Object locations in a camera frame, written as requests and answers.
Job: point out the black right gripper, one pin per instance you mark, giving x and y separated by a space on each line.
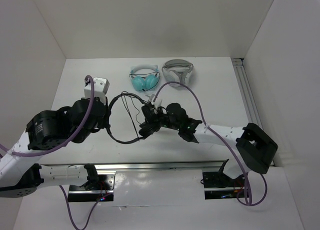
147 126

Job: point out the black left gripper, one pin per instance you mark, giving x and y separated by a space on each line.
105 123

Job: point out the black wired headphones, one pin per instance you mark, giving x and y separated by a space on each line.
124 118

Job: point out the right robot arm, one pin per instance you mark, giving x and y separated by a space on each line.
255 148

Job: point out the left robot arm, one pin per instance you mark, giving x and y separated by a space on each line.
21 176

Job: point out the teal headphones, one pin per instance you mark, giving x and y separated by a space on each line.
145 81

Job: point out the grey white headphones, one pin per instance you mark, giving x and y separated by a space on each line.
178 70

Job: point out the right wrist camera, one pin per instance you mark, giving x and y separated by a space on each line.
156 103

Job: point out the aluminium rail front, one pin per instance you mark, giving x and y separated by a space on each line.
158 166

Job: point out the aluminium rail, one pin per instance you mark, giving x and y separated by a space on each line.
283 157
158 166

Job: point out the aluminium rail right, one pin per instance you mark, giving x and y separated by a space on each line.
283 157

